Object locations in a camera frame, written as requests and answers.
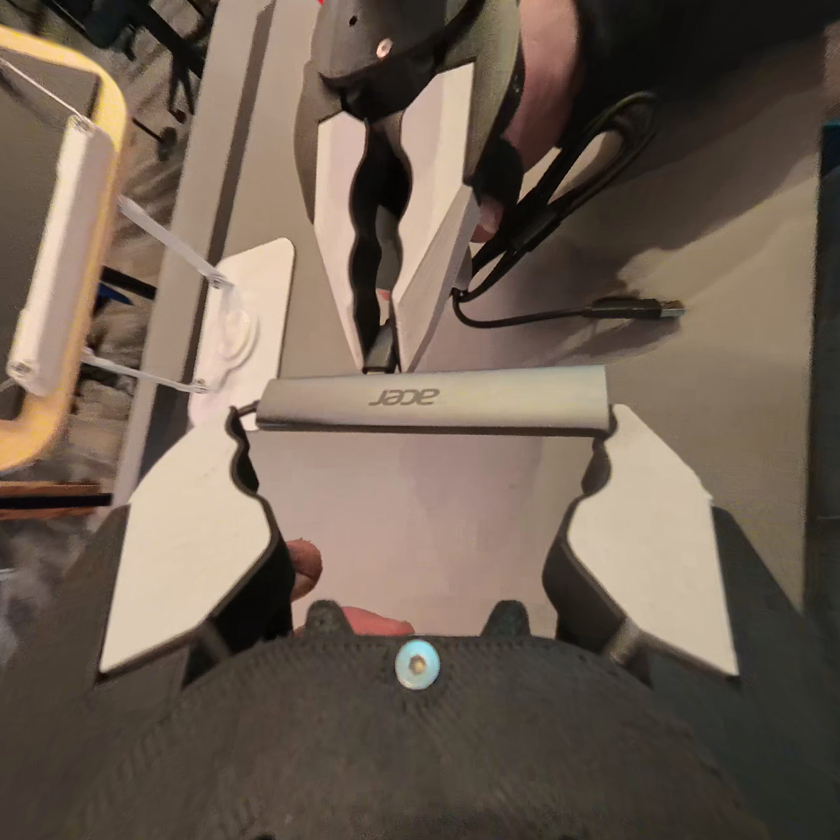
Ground black usb-c cable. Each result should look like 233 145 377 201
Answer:
364 90 686 376

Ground wooden beam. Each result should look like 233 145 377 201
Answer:
0 479 114 509

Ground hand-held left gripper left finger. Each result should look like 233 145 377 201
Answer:
99 410 292 673

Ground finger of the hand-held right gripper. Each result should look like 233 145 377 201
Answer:
313 116 388 371
394 66 480 375

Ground person's right forearm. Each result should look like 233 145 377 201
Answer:
565 0 840 99

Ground white stand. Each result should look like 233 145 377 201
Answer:
0 59 298 431

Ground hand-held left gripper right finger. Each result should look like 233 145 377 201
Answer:
545 405 740 677

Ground person's left hand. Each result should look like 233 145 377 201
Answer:
287 536 414 640

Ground grey usb hub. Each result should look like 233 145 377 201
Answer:
254 368 614 434

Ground dark board with wooden rim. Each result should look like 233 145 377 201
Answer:
0 27 130 476

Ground person's right hand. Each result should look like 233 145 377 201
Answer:
473 0 585 244

